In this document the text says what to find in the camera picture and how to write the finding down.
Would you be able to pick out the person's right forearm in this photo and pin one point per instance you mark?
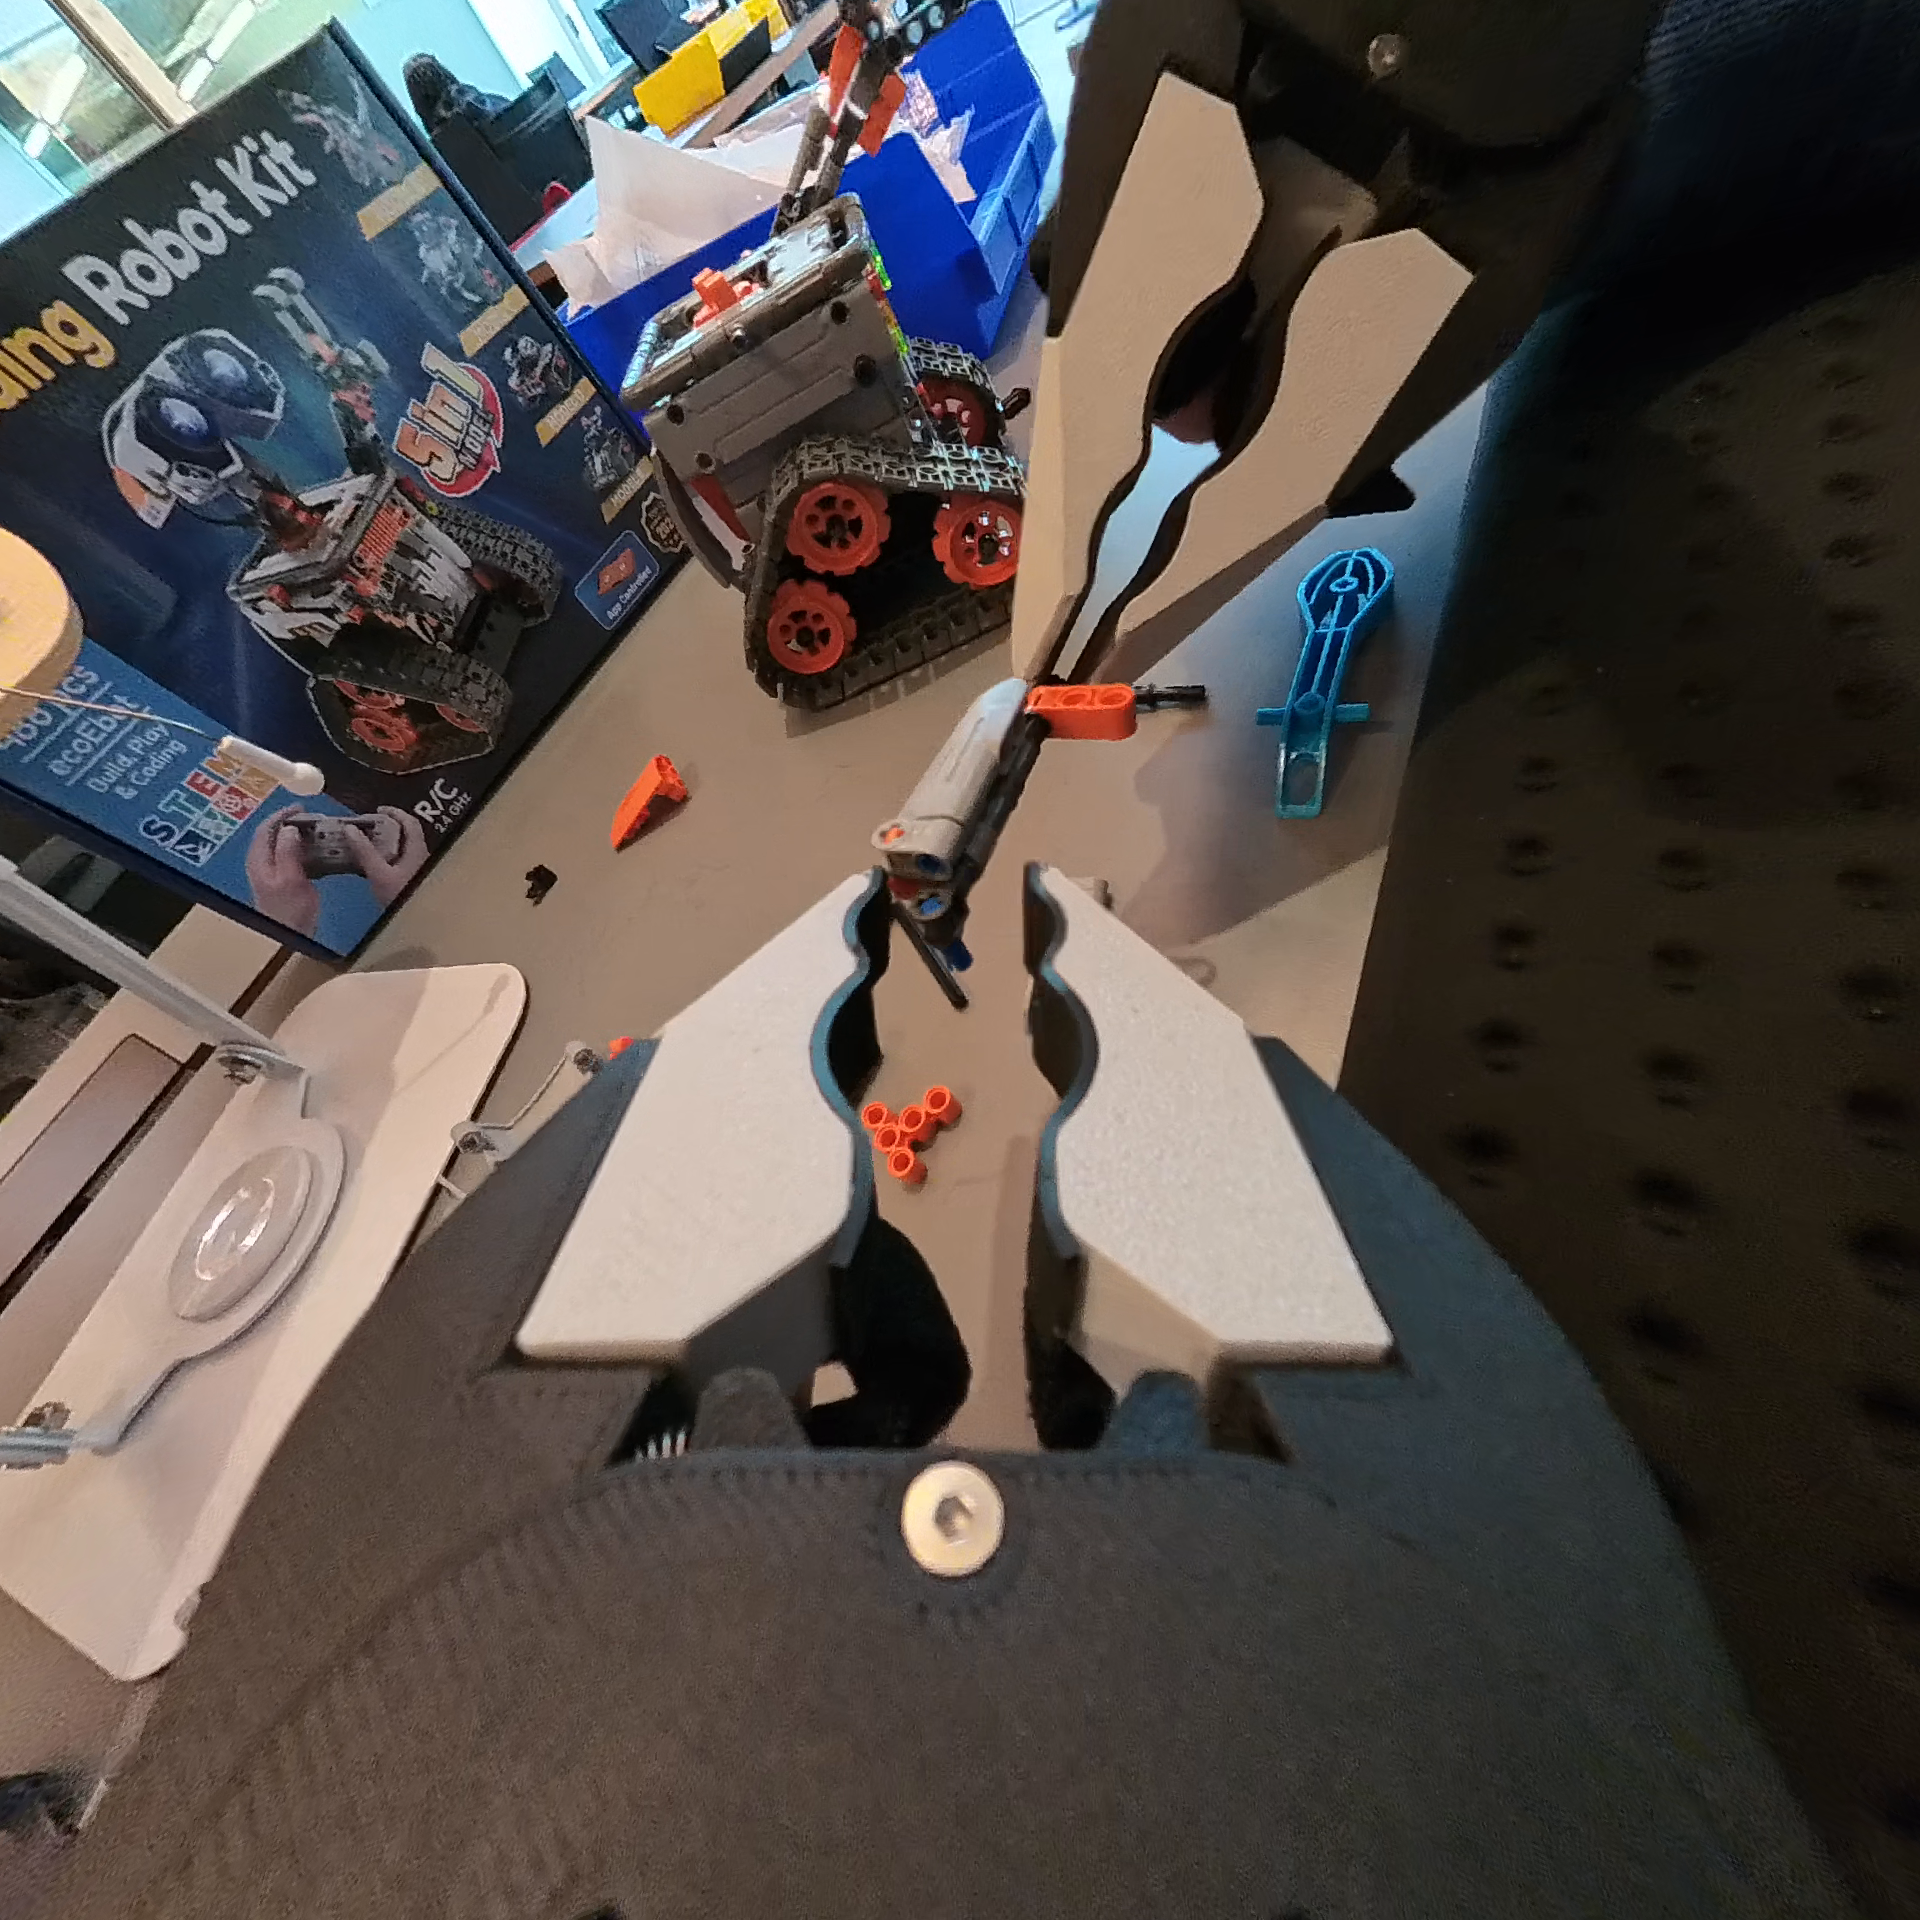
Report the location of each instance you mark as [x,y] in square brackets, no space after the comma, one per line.
[1787,136]

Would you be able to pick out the white crumpled paper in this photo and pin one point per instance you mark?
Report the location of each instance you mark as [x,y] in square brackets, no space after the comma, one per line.
[662,211]

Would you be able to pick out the light blue separator tool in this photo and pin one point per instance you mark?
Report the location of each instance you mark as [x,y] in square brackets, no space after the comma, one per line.
[1319,661]

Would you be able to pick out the orange short beam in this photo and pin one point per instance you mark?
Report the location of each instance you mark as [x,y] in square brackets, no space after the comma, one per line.
[1072,710]

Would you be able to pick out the grey tracked toy robot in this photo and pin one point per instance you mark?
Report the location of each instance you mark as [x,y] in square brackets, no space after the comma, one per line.
[781,359]

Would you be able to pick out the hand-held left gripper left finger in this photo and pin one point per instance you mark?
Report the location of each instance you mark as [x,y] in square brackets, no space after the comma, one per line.
[704,1171]

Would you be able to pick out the blue plastic bin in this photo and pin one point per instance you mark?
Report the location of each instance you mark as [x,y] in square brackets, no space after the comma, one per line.
[974,211]

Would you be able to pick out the yellow plastic bin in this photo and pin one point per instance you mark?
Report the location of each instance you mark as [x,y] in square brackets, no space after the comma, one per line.
[697,75]

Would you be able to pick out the black long pin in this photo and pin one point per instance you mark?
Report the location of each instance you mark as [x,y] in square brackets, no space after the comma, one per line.
[1171,695]

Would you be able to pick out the black studded foam mat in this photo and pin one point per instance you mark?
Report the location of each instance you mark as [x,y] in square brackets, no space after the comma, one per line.
[1651,975]

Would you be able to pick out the blue printed cardboard box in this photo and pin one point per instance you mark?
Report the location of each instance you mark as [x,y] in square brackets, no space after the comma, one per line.
[225,451]

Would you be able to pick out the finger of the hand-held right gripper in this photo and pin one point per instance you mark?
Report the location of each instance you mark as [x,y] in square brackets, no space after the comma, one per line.
[1125,241]
[1350,359]

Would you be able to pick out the white stand with wooden tray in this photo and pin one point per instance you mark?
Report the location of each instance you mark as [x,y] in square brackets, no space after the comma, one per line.
[375,1080]

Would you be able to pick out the orange T-shaped connector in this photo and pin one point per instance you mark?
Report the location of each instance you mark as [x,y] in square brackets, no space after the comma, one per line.
[907,1131]

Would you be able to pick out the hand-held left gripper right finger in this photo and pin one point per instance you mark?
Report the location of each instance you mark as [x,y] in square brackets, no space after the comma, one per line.
[1200,1184]

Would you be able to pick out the grey toy actuator assembly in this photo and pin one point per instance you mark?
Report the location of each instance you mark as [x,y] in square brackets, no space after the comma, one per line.
[960,763]

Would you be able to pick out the orange angled panel piece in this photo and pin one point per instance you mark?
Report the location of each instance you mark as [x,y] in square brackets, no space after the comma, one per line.
[648,809]

